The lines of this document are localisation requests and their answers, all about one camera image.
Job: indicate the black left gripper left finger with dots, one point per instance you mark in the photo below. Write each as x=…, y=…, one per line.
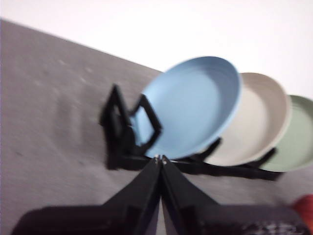
x=132, y=208

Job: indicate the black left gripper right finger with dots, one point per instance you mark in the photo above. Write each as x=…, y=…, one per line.
x=188, y=208

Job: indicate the blue plate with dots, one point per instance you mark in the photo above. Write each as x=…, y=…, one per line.
x=190, y=102

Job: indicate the red yellow apple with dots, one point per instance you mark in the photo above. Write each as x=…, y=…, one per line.
x=305, y=204

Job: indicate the black plate rack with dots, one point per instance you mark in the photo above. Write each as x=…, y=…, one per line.
x=117, y=122

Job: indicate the beige plate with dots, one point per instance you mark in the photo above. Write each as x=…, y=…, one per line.
x=256, y=122

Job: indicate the green plate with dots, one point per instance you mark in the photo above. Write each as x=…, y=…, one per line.
x=298, y=137

